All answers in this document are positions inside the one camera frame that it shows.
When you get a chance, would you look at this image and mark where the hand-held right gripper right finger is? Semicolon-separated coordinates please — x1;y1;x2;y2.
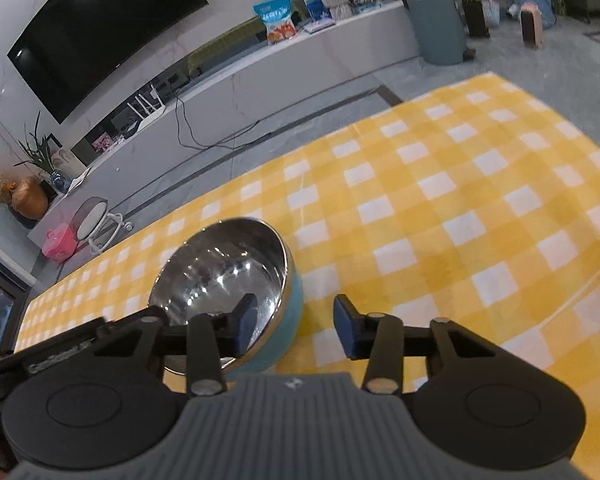
332;294;507;395

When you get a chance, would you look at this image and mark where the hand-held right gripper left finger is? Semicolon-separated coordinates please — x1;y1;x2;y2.
94;292;259;397

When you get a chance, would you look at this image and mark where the blue steel bowl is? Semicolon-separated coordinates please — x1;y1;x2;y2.
147;217;305;377

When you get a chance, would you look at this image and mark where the pink plastic basket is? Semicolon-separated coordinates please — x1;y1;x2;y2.
42;224;79;264

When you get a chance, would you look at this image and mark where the grey white stool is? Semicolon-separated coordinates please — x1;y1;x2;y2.
69;197;134;255

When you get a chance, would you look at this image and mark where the yellow checked tablecloth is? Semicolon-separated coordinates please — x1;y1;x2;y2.
12;72;600;480

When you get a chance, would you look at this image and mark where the copper vase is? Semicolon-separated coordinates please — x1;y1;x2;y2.
10;177;49;220

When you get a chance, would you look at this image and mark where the green plant in blue vase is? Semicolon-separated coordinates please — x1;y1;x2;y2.
14;112;72;194

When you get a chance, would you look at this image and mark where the white ceramic jug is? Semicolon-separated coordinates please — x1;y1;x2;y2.
54;148;79;179

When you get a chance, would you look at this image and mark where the white router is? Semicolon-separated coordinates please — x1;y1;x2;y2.
126;84;167;129

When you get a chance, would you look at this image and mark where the white marble television console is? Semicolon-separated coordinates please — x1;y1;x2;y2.
27;0;422;262

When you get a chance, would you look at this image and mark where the flat white book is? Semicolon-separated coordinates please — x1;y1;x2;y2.
302;16;337;34

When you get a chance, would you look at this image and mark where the blue snack bag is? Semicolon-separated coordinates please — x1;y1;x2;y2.
252;0;299;46

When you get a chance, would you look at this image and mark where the grey-blue trash bin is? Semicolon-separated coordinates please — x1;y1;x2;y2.
403;0;469;66

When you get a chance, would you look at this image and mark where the grey wrapped bouquet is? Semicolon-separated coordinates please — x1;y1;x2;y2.
327;0;357;21

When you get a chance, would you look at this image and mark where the black curved television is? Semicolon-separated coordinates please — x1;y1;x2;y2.
7;0;211;124

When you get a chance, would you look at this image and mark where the woven basket bag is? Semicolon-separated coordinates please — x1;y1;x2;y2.
477;0;502;29

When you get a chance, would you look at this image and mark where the black cable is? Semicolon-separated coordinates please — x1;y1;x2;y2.
172;94;277;150

